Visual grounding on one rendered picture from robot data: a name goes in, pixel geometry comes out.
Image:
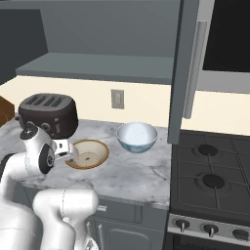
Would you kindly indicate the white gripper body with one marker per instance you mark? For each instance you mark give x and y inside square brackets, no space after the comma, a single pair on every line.
[72,152]

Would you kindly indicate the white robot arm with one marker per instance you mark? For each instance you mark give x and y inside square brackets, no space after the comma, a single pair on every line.
[19,169]

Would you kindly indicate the grey cabinet door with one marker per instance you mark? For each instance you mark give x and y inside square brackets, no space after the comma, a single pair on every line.
[179,71]

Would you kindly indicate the brown rimmed cream bowl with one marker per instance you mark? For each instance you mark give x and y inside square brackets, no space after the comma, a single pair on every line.
[92,153]

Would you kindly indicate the dark brown toaster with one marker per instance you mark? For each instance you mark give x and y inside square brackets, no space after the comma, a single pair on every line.
[52,114]

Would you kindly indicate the white and blue bowl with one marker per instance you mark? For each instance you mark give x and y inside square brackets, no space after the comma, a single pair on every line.
[136,135]

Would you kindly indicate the grey drawer front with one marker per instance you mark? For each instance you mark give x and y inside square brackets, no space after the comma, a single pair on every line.
[122,210]

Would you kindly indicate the brown wooden box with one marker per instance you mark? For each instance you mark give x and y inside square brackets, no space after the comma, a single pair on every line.
[6,110]

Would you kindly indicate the grey base cupboard door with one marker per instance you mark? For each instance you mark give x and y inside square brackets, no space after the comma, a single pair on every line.
[130,236]

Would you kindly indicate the silver hob knob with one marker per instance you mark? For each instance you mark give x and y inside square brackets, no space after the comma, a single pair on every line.
[182,224]
[211,229]

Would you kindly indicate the black gas hob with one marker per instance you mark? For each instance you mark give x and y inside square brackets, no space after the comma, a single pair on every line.
[211,179]

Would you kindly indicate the grey microwave oven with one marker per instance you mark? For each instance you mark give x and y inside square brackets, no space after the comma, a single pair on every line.
[228,42]

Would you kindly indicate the grey wall socket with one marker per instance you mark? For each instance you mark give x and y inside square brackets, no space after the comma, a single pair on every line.
[117,99]

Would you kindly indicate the dark grey wall cabinet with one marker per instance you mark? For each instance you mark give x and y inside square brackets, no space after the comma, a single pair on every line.
[21,42]

